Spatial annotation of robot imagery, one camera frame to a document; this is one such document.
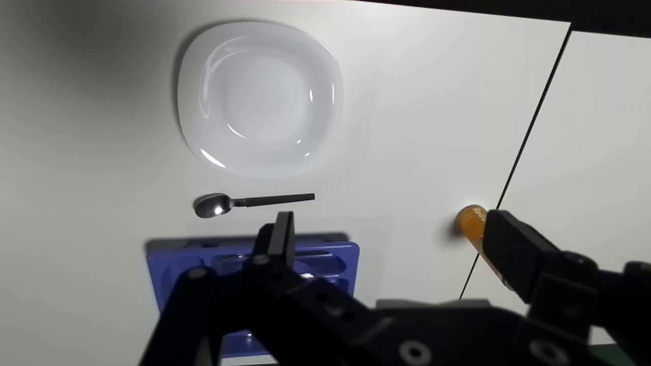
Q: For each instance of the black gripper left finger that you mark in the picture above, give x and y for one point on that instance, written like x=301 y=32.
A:
x=282 y=237

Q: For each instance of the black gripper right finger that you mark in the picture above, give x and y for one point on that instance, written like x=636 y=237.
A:
x=519 y=255

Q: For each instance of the blue plastic cutlery holder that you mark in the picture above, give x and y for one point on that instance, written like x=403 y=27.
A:
x=332 y=257

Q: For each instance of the orange drink can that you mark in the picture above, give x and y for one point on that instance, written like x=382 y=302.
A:
x=470 y=222

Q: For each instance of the white square plate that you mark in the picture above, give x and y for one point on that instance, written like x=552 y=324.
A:
x=256 y=98

